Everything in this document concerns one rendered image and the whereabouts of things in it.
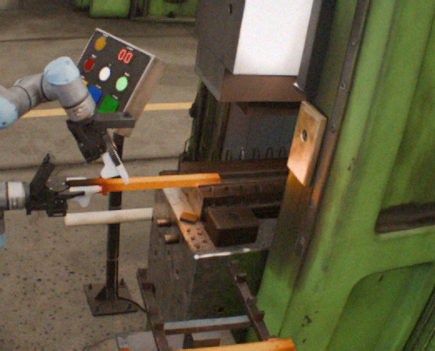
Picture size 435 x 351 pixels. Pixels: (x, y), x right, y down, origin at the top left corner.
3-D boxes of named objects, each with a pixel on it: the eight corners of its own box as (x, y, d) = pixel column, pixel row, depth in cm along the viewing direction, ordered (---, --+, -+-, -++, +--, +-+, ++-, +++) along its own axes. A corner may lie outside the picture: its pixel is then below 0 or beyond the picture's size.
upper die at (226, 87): (219, 102, 145) (225, 66, 140) (193, 71, 160) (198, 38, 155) (358, 102, 160) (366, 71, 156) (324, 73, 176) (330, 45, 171)
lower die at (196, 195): (199, 221, 162) (204, 195, 158) (178, 181, 178) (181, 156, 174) (329, 207, 178) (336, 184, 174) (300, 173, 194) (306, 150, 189)
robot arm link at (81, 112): (87, 86, 142) (92, 99, 136) (94, 100, 145) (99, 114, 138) (61, 100, 141) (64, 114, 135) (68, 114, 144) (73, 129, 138)
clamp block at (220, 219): (214, 248, 153) (218, 228, 150) (204, 229, 160) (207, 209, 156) (256, 243, 157) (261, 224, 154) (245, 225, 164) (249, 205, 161)
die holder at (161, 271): (178, 365, 171) (195, 256, 149) (144, 286, 201) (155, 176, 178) (333, 334, 192) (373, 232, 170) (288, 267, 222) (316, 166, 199)
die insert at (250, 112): (246, 116, 154) (250, 95, 151) (235, 104, 160) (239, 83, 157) (341, 115, 165) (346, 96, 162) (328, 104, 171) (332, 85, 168)
